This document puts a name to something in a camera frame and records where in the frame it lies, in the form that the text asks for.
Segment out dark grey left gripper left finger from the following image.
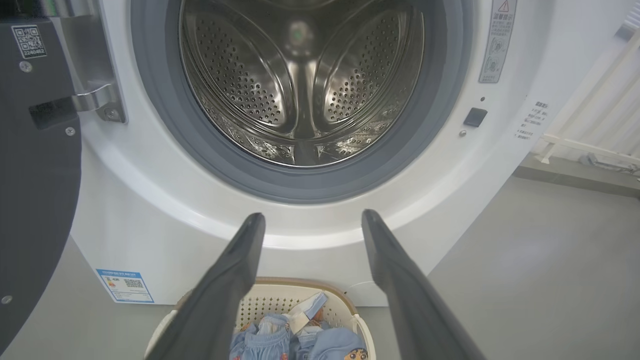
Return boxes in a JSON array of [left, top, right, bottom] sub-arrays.
[[145, 212, 267, 360]]

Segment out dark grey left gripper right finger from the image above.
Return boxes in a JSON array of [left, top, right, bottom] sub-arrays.
[[361, 209, 488, 360]]

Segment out blue garment with cream lining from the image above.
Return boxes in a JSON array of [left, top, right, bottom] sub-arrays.
[[230, 292, 328, 360]]

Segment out blue cartoon print garment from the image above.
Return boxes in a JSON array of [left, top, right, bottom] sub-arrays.
[[295, 327, 368, 360]]

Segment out dark round washer door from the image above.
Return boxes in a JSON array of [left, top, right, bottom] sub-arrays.
[[0, 17, 83, 351]]

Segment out white front-load washing machine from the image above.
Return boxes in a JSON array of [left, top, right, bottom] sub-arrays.
[[47, 0, 631, 307]]

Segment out black door latch socket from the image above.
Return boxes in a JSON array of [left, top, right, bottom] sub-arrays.
[[463, 107, 488, 128]]

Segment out stainless steel washing machine drum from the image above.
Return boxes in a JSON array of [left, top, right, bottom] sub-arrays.
[[179, 0, 426, 168]]

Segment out cream perforated laundry basket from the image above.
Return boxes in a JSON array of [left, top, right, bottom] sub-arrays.
[[144, 277, 377, 360]]

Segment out blue energy label sticker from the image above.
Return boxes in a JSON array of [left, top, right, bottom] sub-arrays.
[[96, 269, 155, 304]]

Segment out grey warning label sticker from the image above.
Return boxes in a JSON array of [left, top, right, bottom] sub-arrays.
[[478, 0, 518, 84]]

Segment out white QR code sticker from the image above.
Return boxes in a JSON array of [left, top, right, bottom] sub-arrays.
[[11, 25, 47, 60]]

